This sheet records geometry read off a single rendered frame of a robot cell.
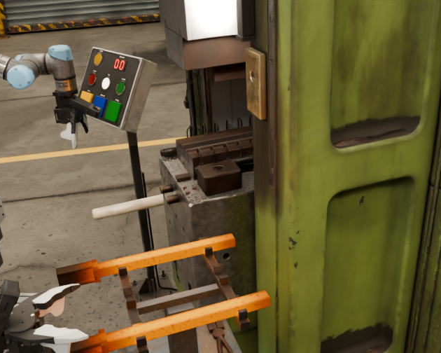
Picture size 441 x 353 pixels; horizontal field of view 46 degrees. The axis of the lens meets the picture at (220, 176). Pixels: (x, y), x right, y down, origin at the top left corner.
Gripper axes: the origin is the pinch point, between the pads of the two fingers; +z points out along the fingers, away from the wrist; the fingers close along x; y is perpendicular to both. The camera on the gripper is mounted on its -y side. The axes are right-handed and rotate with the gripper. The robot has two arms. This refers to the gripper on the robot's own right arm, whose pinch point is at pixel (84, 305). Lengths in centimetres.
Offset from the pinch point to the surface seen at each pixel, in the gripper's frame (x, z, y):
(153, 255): -23.2, 17.3, 9.0
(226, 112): -90, 60, 2
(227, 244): -22.2, 35.6, 10.1
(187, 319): 1.0, 18.7, 9.0
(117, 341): 1.4, 4.7, 9.2
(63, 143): -348, 2, 104
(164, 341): -23.2, 17.2, 36.2
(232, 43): -64, 54, -29
